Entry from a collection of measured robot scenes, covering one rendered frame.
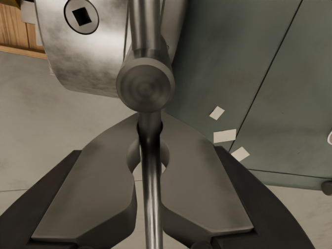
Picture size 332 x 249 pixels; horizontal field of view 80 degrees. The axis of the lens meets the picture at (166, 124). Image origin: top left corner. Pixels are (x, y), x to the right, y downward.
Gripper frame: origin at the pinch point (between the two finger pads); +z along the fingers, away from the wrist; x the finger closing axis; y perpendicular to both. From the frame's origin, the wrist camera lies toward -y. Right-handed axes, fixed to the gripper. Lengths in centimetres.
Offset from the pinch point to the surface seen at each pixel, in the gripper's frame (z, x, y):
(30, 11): 25.2, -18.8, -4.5
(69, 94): 135, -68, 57
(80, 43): 12.9, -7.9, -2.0
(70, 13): 12.5, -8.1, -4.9
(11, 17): 47, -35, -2
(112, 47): 12.9, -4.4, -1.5
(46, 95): 134, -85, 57
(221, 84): 11.0, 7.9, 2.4
